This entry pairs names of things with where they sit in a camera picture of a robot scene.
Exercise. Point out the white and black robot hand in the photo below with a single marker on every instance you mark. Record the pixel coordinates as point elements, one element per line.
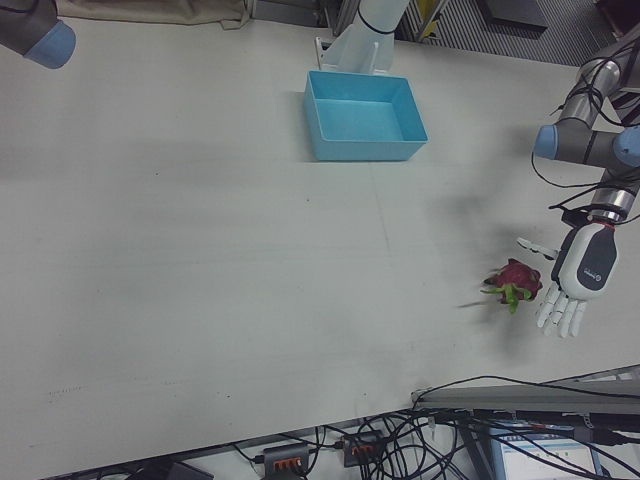
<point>590,265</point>

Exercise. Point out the red dragon fruit green leaves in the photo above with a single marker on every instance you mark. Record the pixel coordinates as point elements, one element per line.
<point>520,277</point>

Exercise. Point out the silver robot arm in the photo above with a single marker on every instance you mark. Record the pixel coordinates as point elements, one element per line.
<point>25,25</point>

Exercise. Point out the grey aluminium profile bar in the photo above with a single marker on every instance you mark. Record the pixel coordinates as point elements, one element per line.
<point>500,397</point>

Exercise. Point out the computer monitor screen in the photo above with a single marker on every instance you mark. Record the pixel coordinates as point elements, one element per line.
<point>545,460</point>

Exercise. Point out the black ribbed mat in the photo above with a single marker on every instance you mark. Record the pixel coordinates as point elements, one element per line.
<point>465,35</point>

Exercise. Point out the black box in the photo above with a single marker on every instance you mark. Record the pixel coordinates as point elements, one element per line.
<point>515,12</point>

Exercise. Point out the grey USB hub orange ports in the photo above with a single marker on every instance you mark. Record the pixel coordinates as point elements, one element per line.
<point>362,447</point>
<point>287,457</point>

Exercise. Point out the light blue plastic bin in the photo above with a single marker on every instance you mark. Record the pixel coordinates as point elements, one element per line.
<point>320,147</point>

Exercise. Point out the beige cloth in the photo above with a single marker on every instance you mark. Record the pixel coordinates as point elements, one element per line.
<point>150,10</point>

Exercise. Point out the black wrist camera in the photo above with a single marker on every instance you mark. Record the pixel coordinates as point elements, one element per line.
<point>575,217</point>

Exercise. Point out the yellow black frame strut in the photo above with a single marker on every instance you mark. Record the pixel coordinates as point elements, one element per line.
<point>426,6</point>

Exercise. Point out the white pedestal stand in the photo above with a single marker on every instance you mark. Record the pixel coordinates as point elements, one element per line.
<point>360,45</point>

